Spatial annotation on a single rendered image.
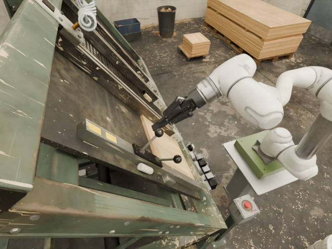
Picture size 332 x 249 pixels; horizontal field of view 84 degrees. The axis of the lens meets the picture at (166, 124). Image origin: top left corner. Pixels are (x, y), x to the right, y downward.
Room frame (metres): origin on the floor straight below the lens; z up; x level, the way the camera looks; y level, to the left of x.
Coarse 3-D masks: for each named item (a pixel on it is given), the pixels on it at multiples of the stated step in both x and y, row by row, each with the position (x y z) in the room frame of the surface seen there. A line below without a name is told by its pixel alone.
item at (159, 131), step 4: (160, 128) 0.48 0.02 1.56; (156, 132) 0.46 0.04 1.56; (160, 132) 0.46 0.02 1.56; (156, 136) 0.46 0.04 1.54; (160, 136) 0.45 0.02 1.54; (152, 140) 0.45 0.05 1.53; (148, 144) 0.43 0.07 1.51; (140, 148) 0.42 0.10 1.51; (144, 148) 0.42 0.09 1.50; (140, 152) 0.41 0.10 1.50; (144, 152) 0.41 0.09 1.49
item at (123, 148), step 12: (84, 120) 0.39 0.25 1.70; (84, 132) 0.34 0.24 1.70; (108, 132) 0.40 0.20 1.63; (96, 144) 0.35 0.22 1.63; (108, 144) 0.36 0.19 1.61; (120, 144) 0.38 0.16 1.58; (120, 156) 0.37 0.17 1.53; (132, 156) 0.38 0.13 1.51; (156, 168) 0.41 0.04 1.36; (168, 168) 0.45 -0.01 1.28; (180, 180) 0.45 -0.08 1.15; (192, 180) 0.51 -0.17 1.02
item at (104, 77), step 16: (48, 0) 0.80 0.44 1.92; (64, 16) 0.81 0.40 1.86; (64, 32) 0.74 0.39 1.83; (80, 32) 0.81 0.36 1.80; (64, 48) 0.73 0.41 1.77; (80, 48) 0.76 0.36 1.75; (80, 64) 0.74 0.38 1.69; (96, 64) 0.77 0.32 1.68; (96, 80) 0.76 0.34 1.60; (112, 80) 0.78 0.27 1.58; (128, 96) 0.80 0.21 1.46; (144, 112) 0.83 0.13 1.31
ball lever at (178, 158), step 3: (174, 156) 0.42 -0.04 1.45; (177, 156) 0.42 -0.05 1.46; (180, 156) 0.42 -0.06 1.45; (156, 159) 0.43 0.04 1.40; (159, 159) 0.44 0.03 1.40; (162, 159) 0.43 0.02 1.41; (165, 159) 0.43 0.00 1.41; (168, 159) 0.42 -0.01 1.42; (171, 159) 0.42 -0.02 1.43; (174, 159) 0.41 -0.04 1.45; (177, 159) 0.40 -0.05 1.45; (180, 159) 0.41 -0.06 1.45; (159, 162) 0.43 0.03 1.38; (174, 162) 0.40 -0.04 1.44; (177, 162) 0.40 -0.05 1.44; (180, 162) 0.40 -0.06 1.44
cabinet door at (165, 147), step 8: (144, 120) 0.77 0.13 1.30; (144, 128) 0.71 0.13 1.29; (152, 136) 0.66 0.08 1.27; (168, 136) 0.87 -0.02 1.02; (152, 144) 0.59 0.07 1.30; (160, 144) 0.66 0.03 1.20; (168, 144) 0.75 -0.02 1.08; (176, 144) 0.86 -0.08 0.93; (152, 152) 0.54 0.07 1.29; (160, 152) 0.58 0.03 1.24; (168, 152) 0.65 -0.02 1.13; (176, 152) 0.74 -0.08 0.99; (184, 160) 0.72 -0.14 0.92; (176, 168) 0.54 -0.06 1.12; (184, 168) 0.62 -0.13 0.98; (192, 176) 0.60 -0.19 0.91
